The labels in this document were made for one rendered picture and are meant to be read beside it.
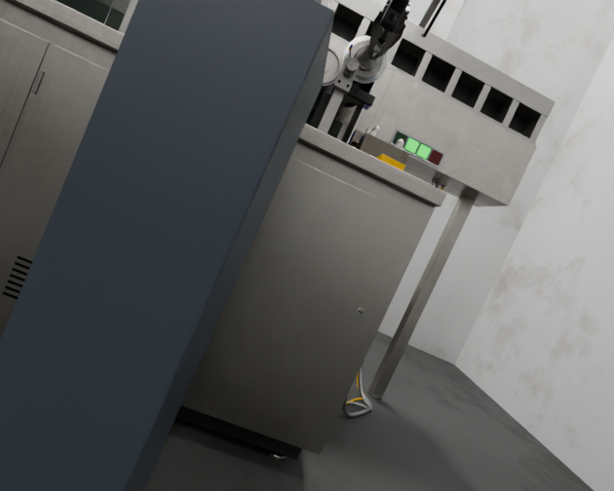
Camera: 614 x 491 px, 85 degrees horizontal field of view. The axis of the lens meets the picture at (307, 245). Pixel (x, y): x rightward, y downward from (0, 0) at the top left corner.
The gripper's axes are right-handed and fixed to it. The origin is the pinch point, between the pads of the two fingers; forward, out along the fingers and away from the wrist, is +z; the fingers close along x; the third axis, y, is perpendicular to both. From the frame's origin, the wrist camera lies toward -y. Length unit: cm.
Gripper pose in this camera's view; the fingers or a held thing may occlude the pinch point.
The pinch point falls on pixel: (374, 54)
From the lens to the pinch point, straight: 124.3
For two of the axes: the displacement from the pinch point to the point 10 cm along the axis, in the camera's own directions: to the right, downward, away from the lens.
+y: 2.5, -7.6, 6.0
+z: -3.4, 5.1, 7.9
